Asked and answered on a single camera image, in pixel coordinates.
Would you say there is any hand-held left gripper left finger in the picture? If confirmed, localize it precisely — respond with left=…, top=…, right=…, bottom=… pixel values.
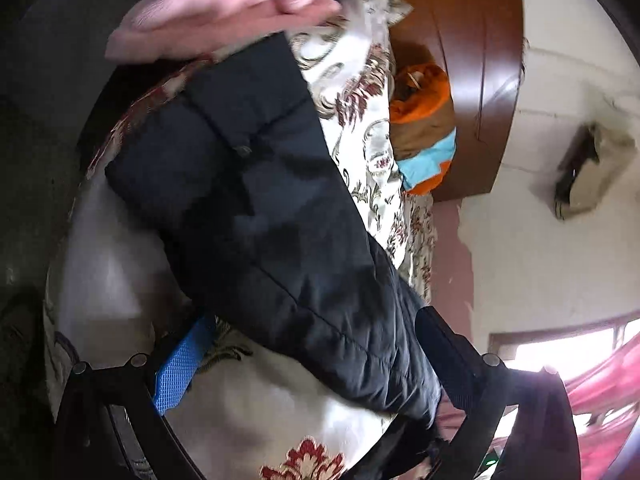
left=52, top=312, right=217, bottom=480

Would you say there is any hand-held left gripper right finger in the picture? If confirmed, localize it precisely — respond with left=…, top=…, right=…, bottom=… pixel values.
left=415, top=306, right=583, bottom=480

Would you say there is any black padded jacket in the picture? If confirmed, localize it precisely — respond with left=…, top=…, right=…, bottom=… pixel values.
left=104, top=34, right=446, bottom=480

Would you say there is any floral bed sheet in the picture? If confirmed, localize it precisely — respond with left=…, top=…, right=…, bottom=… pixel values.
left=44, top=0, right=441, bottom=480

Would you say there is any window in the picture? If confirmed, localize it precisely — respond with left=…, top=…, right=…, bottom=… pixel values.
left=489, top=316, right=640, bottom=376

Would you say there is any pink curtain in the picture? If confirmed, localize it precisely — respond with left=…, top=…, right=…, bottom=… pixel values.
left=492, top=345, right=640, bottom=480

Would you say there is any orange brown blue pillow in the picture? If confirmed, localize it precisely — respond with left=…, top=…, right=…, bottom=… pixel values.
left=389, top=62, right=458, bottom=196

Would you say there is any wooden headboard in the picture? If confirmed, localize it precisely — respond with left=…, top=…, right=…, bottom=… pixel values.
left=382, top=0, right=525, bottom=204

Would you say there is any pink cloth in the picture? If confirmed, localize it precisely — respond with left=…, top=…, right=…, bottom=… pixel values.
left=105, top=0, right=416, bottom=65

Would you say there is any grey wall fixture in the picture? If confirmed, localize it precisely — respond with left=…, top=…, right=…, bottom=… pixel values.
left=554, top=122, right=637, bottom=221

